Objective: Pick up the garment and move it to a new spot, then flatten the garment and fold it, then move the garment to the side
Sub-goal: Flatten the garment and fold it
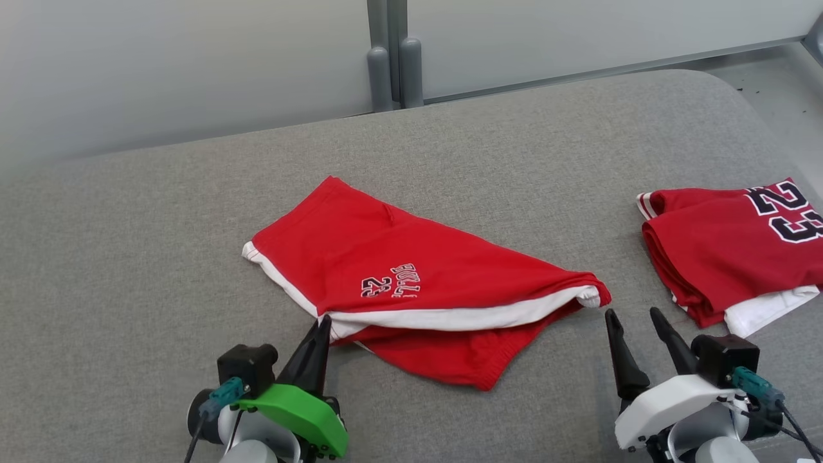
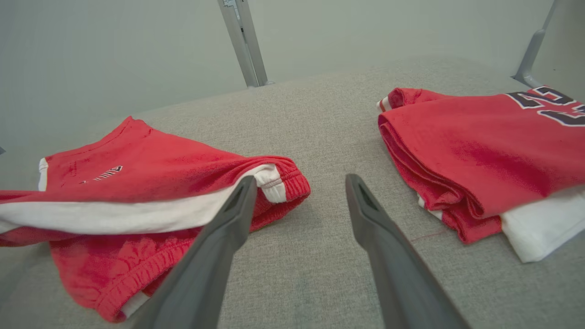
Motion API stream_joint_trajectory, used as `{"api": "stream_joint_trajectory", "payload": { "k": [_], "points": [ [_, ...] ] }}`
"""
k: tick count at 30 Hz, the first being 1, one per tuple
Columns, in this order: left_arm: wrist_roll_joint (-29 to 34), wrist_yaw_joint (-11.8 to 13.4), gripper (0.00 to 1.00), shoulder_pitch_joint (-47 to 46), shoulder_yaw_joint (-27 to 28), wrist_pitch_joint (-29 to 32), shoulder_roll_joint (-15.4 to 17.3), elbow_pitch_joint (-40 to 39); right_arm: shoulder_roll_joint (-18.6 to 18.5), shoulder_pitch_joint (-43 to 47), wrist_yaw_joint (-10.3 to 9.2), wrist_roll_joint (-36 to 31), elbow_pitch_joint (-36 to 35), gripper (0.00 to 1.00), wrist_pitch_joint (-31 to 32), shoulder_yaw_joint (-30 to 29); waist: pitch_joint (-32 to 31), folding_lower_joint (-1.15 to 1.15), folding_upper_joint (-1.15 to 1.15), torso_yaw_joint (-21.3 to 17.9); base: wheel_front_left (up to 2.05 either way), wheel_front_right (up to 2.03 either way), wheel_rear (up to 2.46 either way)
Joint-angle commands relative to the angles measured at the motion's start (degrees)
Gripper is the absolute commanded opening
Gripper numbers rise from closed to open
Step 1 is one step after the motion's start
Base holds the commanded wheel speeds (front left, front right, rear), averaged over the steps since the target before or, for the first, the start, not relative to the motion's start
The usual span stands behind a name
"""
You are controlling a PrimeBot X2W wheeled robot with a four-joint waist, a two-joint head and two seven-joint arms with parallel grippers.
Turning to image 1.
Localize grey vertical wall mullion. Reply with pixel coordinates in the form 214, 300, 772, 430
366, 0, 409, 110

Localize thin black right gripper cable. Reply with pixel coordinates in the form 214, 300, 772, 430
739, 410, 823, 448

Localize teal plug camera cable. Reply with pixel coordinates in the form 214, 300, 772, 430
183, 377, 249, 463
732, 367, 823, 463

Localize teal plug left camera cable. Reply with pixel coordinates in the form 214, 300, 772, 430
183, 377, 249, 463

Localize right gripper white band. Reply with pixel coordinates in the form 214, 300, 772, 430
604, 307, 741, 452

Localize grey metal frame leg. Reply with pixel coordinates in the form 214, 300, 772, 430
800, 12, 823, 66

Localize red basketball jersey white sleeves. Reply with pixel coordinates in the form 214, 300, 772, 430
636, 178, 823, 339

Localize teal plug right camera cable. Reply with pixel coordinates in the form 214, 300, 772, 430
732, 367, 823, 463

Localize grey wall base rail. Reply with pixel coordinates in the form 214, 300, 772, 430
421, 33, 812, 105

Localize grey fabric sofa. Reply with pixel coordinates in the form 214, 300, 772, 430
0, 69, 823, 463

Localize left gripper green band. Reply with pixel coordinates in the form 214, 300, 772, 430
233, 314, 350, 460

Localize red shorts white trim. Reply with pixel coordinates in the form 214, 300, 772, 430
242, 176, 612, 392

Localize grey cylindrical post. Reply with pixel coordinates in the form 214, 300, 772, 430
368, 45, 393, 113
400, 37, 424, 109

